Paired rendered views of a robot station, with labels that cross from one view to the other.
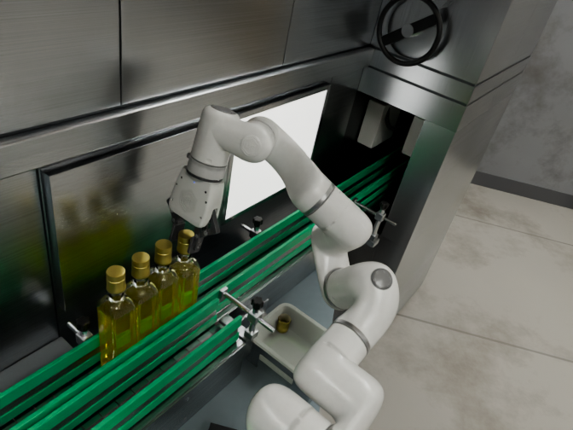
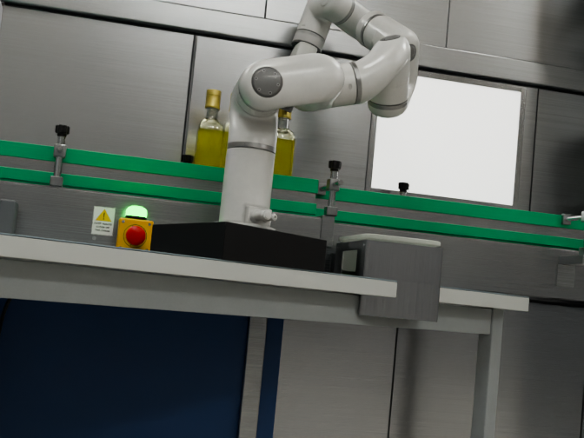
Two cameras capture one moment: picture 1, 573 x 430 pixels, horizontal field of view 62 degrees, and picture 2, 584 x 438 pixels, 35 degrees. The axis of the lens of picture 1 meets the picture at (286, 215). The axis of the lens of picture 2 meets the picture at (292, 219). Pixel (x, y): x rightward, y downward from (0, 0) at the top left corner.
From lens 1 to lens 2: 1.94 m
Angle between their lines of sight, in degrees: 59
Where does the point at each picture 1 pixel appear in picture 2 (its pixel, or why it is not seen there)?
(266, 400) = not seen: hidden behind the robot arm
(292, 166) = not seen: hidden behind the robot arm
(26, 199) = (182, 56)
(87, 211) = (219, 80)
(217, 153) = (310, 19)
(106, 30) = not seen: outside the picture
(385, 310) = (381, 50)
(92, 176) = (228, 51)
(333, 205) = (378, 20)
